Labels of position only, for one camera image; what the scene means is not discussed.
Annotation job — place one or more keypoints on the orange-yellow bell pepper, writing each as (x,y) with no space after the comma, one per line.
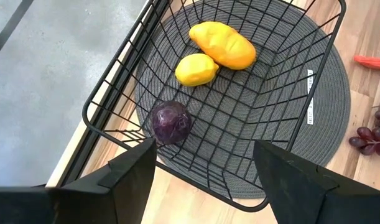
(224,45)

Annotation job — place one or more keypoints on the yellow lemon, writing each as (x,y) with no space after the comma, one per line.
(196,70)

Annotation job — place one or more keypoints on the orange carrot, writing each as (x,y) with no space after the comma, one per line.
(373,63)

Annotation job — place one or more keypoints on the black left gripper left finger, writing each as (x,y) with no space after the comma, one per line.
(121,186)

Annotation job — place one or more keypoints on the white mat label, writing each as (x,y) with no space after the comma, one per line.
(310,109)

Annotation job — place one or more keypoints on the purple cabbage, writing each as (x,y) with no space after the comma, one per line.
(171,121)

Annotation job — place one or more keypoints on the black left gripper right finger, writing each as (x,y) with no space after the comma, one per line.
(301,193)

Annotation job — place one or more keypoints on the red grape bunch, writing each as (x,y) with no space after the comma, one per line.
(365,133)

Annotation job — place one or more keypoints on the round grey woven mat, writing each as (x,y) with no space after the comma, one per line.
(329,102)

